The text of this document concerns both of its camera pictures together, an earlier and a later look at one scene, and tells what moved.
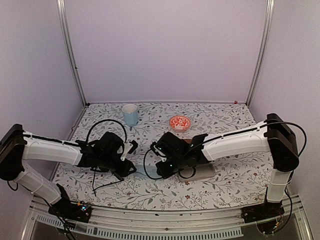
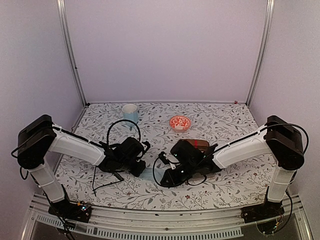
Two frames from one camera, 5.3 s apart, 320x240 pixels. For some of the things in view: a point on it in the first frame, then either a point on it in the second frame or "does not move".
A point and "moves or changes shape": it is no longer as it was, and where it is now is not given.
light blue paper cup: x=130 y=114 does not move
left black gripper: x=124 y=170 to x=138 y=171
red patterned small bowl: x=180 y=123 does not move
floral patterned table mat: x=239 y=185 does not move
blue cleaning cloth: x=151 y=171 moves or changes shape
